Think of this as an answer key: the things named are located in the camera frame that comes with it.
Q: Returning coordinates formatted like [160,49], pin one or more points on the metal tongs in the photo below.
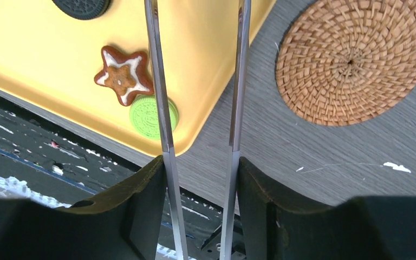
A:
[166,137]

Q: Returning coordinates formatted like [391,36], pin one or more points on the brown star cookie right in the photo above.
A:
[125,74]

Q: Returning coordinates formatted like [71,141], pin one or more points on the yellow tray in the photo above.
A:
[49,59]

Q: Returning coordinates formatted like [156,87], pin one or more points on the green round macaron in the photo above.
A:
[143,116]

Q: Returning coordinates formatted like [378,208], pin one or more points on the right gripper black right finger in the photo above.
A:
[280,223]

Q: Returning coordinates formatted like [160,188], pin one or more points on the right woven coaster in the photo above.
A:
[345,62]

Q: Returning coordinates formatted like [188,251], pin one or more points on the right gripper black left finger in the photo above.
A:
[122,222]

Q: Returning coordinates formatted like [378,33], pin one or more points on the black round cookie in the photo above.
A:
[83,9]

